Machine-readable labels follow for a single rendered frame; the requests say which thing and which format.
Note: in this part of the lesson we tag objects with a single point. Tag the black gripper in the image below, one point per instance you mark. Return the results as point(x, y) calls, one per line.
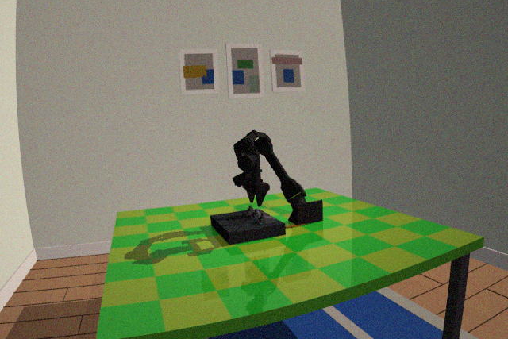
point(256, 187)

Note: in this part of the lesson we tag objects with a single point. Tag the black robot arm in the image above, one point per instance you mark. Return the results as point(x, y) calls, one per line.
point(248, 156)

